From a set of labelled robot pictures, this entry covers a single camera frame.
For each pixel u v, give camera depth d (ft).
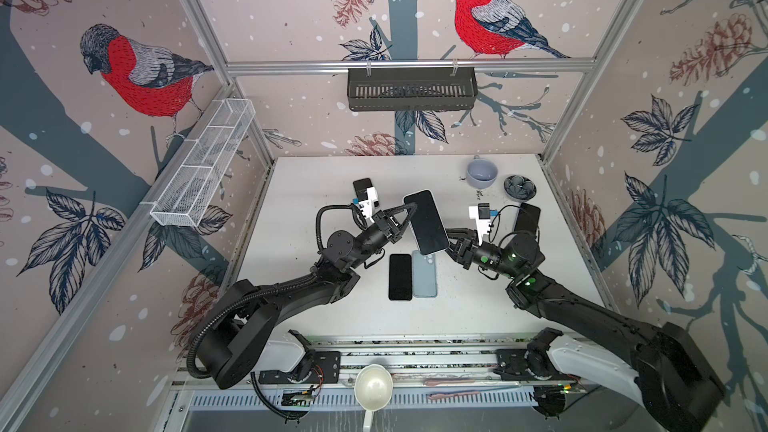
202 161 2.60
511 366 2.39
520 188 3.54
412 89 3.42
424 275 2.95
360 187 3.77
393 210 2.22
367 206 2.26
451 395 2.29
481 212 2.12
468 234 2.19
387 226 2.09
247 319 1.41
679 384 1.31
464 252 2.11
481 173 3.70
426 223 2.21
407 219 2.19
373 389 2.30
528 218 3.52
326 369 2.39
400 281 2.86
